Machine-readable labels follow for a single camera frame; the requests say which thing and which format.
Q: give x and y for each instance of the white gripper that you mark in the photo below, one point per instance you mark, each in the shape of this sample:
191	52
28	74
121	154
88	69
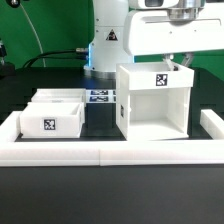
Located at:
155	27

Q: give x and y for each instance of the white drawer cabinet box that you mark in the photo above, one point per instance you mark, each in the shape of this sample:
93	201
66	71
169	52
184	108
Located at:
152	100

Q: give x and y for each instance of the white front drawer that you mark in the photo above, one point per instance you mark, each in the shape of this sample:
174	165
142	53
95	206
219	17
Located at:
52	120

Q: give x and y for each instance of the white drawer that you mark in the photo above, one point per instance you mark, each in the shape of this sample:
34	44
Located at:
60	95
52	120

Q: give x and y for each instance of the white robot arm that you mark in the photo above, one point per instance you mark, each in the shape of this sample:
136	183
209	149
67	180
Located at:
106	49

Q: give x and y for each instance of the white rear drawer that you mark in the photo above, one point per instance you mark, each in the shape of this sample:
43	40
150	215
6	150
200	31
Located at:
60	95

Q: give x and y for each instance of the marker tag sheet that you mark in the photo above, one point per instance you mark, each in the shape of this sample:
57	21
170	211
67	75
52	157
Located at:
101	96

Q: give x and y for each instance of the black camera stand left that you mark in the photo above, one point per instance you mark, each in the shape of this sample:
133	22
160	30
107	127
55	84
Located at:
6	68

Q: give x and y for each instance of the white U-shaped border frame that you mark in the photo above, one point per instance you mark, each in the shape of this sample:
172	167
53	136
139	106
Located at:
99	153

